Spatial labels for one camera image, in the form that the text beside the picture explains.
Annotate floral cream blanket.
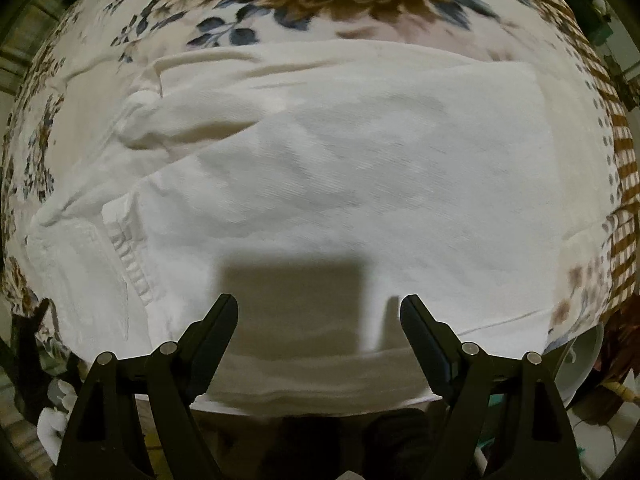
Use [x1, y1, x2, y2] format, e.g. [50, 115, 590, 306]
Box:
[1, 0, 639, 328]

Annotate white pants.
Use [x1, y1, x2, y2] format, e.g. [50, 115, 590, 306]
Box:
[27, 40, 565, 416]

